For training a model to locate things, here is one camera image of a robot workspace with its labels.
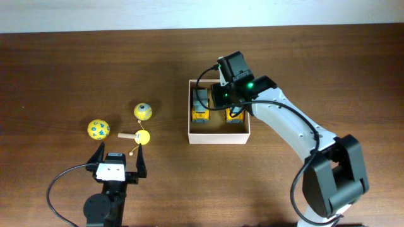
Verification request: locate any yellow wooden paddle drum toy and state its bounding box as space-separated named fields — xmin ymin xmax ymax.
xmin=118 ymin=120 xmax=151 ymax=156

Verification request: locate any yellow grey mixer truck toy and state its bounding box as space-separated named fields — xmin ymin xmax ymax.
xmin=225 ymin=107 xmax=244 ymax=124

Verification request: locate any black camera cable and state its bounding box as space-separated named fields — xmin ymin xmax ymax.
xmin=46 ymin=163 xmax=95 ymax=227
xmin=194 ymin=64 xmax=345 ymax=226

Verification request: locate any right black camera cable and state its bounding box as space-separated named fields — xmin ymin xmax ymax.
xmin=194 ymin=64 xmax=345 ymax=226

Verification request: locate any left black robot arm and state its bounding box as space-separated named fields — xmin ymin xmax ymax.
xmin=83 ymin=143 xmax=147 ymax=227

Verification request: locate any pink cardboard box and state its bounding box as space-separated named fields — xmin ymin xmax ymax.
xmin=187 ymin=79 xmax=251 ymax=144

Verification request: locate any yellow grey dump truck toy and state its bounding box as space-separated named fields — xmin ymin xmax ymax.
xmin=191 ymin=89 xmax=210 ymax=123

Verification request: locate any yellow ball with blue letters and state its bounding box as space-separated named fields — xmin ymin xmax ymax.
xmin=87 ymin=119 xmax=110 ymax=140

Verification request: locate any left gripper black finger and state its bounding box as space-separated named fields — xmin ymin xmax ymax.
xmin=87 ymin=142 xmax=105 ymax=164
xmin=136 ymin=144 xmax=147 ymax=173

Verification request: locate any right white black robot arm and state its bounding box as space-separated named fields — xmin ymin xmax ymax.
xmin=212 ymin=51 xmax=369 ymax=226

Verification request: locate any left black camera cable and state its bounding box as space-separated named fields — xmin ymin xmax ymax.
xmin=46 ymin=163 xmax=95 ymax=227

